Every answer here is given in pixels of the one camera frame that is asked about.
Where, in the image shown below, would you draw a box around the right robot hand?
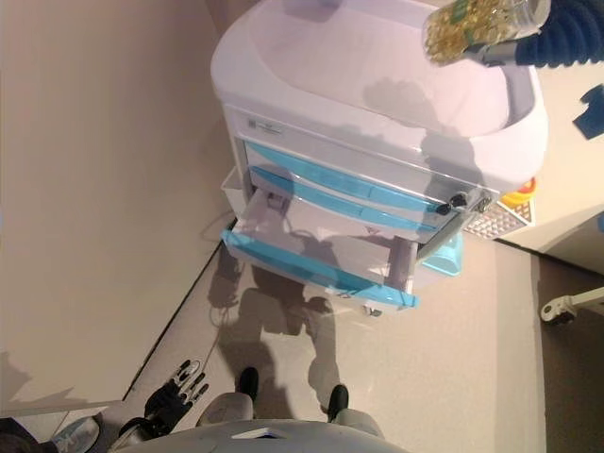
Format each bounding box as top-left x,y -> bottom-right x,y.
471,0 -> 604,70

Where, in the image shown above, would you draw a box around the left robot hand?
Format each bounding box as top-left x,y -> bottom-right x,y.
143,359 -> 211,435

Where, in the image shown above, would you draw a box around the white drawer blue handle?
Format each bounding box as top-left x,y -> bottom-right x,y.
247,164 -> 454,232
243,139 -> 473,213
220,188 -> 421,312

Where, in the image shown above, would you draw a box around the left robot leg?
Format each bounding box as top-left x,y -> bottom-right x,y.
197,366 -> 260,428

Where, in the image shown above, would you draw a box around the robot leg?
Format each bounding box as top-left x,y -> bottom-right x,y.
325,384 -> 386,438
197,366 -> 260,428

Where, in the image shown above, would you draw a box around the blue bed clip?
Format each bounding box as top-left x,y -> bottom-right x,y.
573,84 -> 604,141

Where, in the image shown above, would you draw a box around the grey robot torso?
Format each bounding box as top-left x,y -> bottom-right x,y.
112,417 -> 426,453

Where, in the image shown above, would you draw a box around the white hospital bed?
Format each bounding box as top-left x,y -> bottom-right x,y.
490,65 -> 604,327

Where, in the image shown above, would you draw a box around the yellow sharps container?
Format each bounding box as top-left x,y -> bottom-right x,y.
499,176 -> 539,207

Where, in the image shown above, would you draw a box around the right robot leg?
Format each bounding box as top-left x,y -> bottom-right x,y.
325,384 -> 386,438

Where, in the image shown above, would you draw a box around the black cart keys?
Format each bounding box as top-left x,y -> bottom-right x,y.
433,191 -> 473,216

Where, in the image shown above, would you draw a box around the white medical cart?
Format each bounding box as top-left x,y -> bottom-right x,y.
210,0 -> 551,317

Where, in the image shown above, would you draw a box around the white translucent side bin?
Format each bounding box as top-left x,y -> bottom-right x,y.
219,167 -> 246,213

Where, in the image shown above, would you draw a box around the thin floor cable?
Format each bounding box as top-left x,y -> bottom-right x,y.
200,211 -> 246,378

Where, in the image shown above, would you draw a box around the white wire basket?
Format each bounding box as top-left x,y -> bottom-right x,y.
464,197 -> 537,242

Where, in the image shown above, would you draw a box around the white cable connector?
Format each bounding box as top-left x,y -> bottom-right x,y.
540,296 -> 577,325

